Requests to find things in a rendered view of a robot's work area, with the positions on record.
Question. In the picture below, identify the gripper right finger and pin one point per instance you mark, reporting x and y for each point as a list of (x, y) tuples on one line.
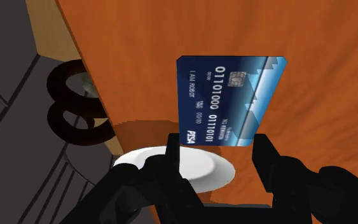
[(293, 183)]

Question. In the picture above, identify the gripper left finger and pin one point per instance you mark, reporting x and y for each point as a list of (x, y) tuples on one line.
[(141, 192)]

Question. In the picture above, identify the white round plate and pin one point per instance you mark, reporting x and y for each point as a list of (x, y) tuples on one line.
[(203, 167)]

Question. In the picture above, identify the orange wooden table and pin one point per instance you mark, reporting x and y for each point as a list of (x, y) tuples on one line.
[(321, 93)]

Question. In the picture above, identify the blue bank card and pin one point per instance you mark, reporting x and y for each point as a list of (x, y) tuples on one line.
[(219, 102)]

